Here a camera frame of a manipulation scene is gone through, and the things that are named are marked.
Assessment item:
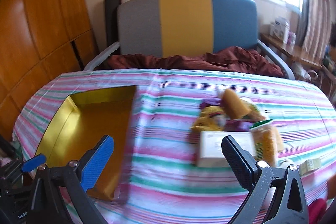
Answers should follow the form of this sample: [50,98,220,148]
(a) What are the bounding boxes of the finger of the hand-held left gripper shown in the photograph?
[21,154,47,172]

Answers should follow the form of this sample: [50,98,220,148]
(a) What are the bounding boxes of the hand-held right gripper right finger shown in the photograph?
[221,135,310,224]

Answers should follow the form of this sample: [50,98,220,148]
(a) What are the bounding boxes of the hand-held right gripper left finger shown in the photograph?
[26,135,115,224]

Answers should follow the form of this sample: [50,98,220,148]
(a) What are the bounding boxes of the white cardboard box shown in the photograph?
[197,131,256,168]

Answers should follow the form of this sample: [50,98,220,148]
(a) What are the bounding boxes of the orange packet with green label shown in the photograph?
[249,120,284,168]

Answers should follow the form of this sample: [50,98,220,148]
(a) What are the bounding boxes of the purple snack packet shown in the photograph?
[201,97,223,108]
[225,120,251,132]

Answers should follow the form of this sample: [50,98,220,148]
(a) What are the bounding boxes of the maroon gift box gold lining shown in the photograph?
[35,85,139,201]

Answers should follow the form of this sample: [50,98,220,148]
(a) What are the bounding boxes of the yellow snack packet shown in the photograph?
[190,106,227,133]

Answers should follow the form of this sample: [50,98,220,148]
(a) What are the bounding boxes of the bread bun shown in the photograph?
[220,88,253,120]

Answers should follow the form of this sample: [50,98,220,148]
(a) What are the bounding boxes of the small olive green box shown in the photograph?
[299,158,330,176]

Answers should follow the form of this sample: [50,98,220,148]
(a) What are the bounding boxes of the striped bed sheet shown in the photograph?
[12,68,336,224]

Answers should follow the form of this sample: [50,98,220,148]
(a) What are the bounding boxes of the red cloth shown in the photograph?
[308,198,330,224]

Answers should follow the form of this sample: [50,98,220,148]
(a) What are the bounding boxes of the maroon blanket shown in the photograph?
[106,46,284,78]

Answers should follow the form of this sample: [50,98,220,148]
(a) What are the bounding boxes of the wooden side table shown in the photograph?
[260,33,324,70]

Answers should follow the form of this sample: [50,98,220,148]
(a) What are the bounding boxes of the white carton on table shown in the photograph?
[269,17,290,42]

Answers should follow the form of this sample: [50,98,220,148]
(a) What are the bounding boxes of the grey yellow blue headboard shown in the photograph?
[117,0,258,58]

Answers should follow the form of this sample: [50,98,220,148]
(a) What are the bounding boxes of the pink patterned curtain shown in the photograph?
[293,0,332,62]

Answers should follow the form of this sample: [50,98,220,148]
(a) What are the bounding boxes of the black post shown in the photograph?
[104,0,122,56]

